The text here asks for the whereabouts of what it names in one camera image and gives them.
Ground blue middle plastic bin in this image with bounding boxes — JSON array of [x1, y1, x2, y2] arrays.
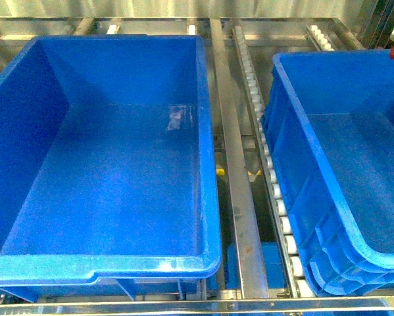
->
[[0, 35, 222, 302]]

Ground blue plastic bin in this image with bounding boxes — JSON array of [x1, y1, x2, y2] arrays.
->
[[262, 50, 394, 296], [0, 35, 222, 302]]

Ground blue right plastic bin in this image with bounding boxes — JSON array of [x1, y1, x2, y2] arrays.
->
[[262, 50, 394, 296]]

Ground blue lower shelf bin left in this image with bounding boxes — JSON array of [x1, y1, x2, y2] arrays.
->
[[225, 242, 287, 298]]

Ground metal roller rack frame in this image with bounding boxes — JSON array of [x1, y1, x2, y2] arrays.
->
[[0, 18, 394, 315]]

